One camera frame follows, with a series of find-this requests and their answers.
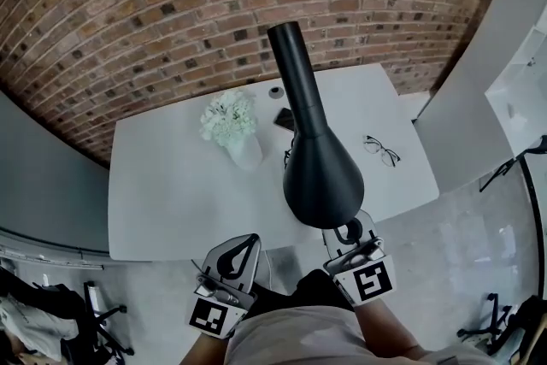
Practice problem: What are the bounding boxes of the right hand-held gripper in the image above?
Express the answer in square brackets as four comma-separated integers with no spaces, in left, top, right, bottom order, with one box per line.
[321,209,397,308]

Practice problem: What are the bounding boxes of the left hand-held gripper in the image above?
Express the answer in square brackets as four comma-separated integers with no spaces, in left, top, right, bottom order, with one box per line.
[185,233,262,341]

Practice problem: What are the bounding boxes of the person's right forearm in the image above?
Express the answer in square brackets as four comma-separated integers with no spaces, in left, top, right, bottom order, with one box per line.
[352,295,428,361]

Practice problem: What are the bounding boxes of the person's left forearm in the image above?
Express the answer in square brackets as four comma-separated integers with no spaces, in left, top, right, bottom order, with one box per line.
[178,331,232,365]

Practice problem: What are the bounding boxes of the person's black trousers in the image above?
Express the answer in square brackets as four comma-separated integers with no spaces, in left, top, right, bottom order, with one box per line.
[250,268,356,320]

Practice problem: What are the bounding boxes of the black-rimmed eyeglasses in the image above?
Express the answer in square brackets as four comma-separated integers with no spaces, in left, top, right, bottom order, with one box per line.
[362,134,402,168]

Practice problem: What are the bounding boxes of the white vase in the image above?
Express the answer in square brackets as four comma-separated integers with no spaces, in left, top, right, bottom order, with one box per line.
[226,132,264,172]

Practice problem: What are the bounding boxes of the person's beige shirt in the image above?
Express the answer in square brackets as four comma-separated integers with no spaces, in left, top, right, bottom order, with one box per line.
[225,304,497,365]

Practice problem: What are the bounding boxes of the black smartphone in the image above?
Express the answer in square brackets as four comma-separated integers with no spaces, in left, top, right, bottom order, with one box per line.
[273,107,296,131]

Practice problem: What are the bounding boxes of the white flower bouquet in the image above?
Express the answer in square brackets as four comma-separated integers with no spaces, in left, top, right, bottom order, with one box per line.
[199,89,258,148]

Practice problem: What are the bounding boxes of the black office chair base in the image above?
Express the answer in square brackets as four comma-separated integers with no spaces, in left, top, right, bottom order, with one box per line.
[82,280,136,357]
[456,291,515,344]

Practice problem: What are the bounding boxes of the black tripod stand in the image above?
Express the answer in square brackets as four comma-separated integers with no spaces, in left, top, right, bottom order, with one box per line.
[478,134,547,193]

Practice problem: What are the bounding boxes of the black lamp cable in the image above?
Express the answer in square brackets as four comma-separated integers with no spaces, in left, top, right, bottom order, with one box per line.
[283,132,297,170]

